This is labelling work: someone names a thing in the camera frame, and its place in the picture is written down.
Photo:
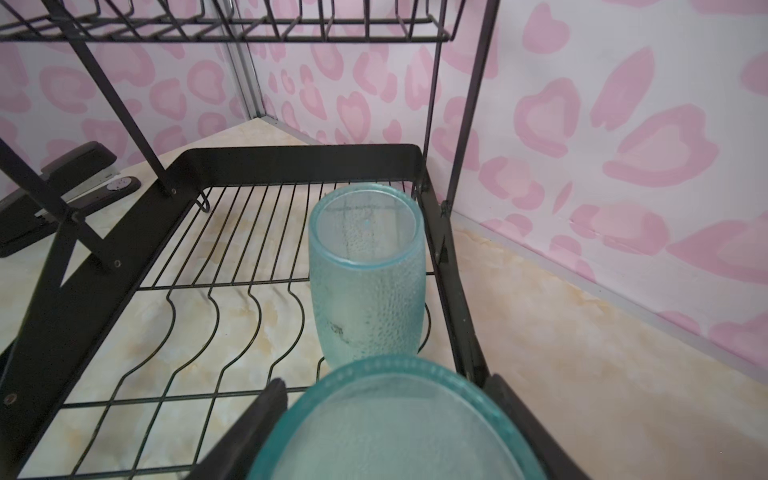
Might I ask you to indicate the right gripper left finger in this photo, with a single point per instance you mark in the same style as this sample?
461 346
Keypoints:
234 454

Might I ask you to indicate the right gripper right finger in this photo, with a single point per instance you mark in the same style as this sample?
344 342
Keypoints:
556 463

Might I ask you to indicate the black stapler left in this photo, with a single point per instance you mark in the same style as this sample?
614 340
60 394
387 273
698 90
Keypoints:
84 177

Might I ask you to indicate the teal frosted tumbler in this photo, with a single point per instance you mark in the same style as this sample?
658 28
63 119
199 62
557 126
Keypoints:
395 417
367 271

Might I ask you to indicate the black wire dish rack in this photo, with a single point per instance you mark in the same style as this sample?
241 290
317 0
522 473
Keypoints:
88 280

